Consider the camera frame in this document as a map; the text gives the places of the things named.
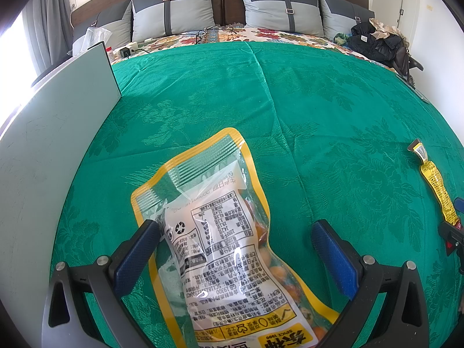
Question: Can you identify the floral bedsheet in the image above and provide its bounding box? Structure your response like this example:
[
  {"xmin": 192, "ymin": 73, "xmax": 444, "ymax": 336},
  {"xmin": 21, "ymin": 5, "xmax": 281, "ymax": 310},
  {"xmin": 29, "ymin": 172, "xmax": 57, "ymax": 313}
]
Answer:
[{"xmin": 109, "ymin": 23, "xmax": 399, "ymax": 68}]

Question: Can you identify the grey two-tone pillow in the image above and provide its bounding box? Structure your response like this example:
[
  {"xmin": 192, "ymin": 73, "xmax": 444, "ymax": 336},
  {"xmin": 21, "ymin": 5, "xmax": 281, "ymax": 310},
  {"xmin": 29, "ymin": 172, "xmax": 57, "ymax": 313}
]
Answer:
[
  {"xmin": 237, "ymin": 0, "xmax": 324, "ymax": 37},
  {"xmin": 131, "ymin": 0, "xmax": 216, "ymax": 42},
  {"xmin": 72, "ymin": 2, "xmax": 133, "ymax": 53},
  {"xmin": 318, "ymin": 0, "xmax": 374, "ymax": 40}
]

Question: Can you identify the yellow-edged peanut packet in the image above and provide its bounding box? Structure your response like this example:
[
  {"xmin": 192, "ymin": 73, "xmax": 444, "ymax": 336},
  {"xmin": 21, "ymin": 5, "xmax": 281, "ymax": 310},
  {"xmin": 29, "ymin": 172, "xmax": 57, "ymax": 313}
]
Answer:
[{"xmin": 130, "ymin": 128, "xmax": 341, "ymax": 348}]

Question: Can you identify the black jacket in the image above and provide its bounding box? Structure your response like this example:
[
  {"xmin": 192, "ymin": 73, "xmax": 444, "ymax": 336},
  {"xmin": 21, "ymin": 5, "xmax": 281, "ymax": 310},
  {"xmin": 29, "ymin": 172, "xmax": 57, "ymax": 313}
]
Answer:
[{"xmin": 348, "ymin": 23, "xmax": 403, "ymax": 68}]

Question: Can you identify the clear plastic bag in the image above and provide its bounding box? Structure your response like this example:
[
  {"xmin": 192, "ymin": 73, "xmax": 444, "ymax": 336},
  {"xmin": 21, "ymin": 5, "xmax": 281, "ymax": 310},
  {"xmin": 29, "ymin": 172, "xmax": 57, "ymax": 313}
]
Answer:
[{"xmin": 72, "ymin": 27, "xmax": 113, "ymax": 57}]

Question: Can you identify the yellow red-label packet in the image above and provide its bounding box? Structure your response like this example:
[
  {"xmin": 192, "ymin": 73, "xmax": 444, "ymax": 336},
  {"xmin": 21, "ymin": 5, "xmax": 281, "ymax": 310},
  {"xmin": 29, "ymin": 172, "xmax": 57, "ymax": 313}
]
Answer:
[{"xmin": 408, "ymin": 138, "xmax": 462, "ymax": 249}]

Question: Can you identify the grey box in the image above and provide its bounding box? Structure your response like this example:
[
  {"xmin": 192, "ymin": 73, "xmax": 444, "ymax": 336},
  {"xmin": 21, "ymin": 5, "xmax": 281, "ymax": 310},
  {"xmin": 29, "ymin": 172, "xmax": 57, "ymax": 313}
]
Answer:
[{"xmin": 0, "ymin": 41, "xmax": 122, "ymax": 334}]

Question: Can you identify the grey curtain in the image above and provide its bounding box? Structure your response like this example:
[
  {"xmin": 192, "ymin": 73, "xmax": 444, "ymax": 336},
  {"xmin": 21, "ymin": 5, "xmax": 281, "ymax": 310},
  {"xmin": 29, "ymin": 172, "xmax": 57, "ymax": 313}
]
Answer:
[{"xmin": 22, "ymin": 0, "xmax": 73, "ymax": 69}]

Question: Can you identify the beige clothing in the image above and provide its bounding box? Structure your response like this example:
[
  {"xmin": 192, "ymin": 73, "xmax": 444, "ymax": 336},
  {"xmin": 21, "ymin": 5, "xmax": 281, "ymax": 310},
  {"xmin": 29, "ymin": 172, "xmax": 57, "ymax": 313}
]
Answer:
[{"xmin": 369, "ymin": 17, "xmax": 405, "ymax": 39}]

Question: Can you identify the dark brown handbag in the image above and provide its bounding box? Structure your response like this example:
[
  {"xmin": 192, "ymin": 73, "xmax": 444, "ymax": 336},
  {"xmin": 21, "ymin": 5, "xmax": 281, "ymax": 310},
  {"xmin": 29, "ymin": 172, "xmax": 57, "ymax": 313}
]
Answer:
[{"xmin": 393, "ymin": 45, "xmax": 412, "ymax": 77}]

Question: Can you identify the black cable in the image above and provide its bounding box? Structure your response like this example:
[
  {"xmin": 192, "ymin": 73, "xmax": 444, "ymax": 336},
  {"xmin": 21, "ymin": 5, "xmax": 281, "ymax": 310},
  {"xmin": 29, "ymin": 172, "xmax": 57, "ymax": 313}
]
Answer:
[{"xmin": 138, "ymin": 29, "xmax": 218, "ymax": 53}]

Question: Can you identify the green tablecloth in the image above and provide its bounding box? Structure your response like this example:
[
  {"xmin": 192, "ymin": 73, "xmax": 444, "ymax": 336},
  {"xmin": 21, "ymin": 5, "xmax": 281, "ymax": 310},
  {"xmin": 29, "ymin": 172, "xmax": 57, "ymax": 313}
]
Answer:
[{"xmin": 51, "ymin": 41, "xmax": 464, "ymax": 348}]

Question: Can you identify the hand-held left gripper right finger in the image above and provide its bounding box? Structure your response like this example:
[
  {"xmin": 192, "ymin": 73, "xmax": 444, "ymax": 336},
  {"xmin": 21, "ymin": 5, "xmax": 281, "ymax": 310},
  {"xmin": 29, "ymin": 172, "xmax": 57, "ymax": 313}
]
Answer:
[{"xmin": 311, "ymin": 219, "xmax": 430, "ymax": 348}]

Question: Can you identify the silver-edged smartphone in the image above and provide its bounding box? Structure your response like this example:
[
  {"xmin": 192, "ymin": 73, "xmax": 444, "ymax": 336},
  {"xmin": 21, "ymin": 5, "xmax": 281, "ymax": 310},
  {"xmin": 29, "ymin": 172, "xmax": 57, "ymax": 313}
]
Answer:
[{"xmin": 397, "ymin": 74, "xmax": 430, "ymax": 104}]

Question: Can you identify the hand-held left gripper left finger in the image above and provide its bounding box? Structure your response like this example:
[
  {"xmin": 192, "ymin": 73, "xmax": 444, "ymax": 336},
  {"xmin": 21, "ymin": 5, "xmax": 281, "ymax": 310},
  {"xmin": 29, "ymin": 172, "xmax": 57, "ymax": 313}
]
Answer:
[{"xmin": 41, "ymin": 219, "xmax": 161, "ymax": 348}]

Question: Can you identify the white power strip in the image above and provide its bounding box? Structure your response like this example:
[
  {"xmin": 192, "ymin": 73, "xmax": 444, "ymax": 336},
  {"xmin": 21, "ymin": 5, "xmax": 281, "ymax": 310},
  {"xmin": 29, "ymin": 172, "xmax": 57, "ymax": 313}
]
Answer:
[{"xmin": 112, "ymin": 41, "xmax": 140, "ymax": 57}]

